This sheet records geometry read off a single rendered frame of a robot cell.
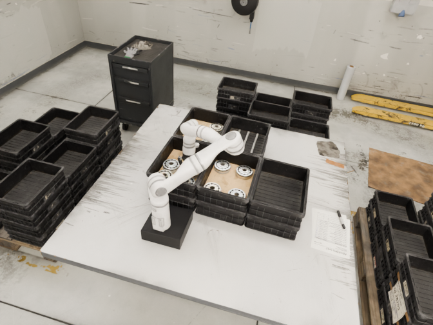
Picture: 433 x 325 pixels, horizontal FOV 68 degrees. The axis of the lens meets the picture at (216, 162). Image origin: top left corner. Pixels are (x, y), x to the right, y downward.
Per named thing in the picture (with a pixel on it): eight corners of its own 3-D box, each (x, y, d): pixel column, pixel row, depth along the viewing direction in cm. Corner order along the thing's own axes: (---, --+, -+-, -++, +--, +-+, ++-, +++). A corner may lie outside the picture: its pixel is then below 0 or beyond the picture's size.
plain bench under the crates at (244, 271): (317, 394, 185) (362, 347, 140) (67, 314, 208) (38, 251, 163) (319, 201, 305) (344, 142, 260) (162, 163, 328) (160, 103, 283)
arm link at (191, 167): (198, 162, 149) (192, 151, 156) (147, 191, 147) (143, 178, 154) (205, 174, 155) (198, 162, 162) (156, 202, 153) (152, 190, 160)
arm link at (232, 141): (243, 135, 151) (196, 163, 149) (247, 149, 158) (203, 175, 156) (234, 125, 157) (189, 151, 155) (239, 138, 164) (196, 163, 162)
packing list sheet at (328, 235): (353, 260, 174) (353, 260, 173) (310, 249, 177) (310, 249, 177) (349, 216, 198) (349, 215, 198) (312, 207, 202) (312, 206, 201)
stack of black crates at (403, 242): (421, 302, 219) (448, 275, 197) (375, 289, 223) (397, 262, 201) (409, 253, 249) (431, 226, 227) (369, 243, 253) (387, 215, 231)
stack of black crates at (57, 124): (64, 166, 292) (54, 136, 270) (34, 159, 296) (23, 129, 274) (87, 142, 322) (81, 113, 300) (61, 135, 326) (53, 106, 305)
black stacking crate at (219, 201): (245, 215, 178) (248, 201, 170) (194, 201, 183) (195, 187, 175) (258, 171, 207) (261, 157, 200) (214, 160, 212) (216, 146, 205)
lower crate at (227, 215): (243, 228, 185) (245, 214, 177) (193, 214, 189) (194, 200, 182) (256, 183, 214) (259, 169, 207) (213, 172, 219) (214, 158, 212)
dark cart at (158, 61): (154, 140, 358) (151, 62, 300) (118, 131, 364) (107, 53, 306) (173, 113, 403) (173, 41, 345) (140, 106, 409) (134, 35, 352)
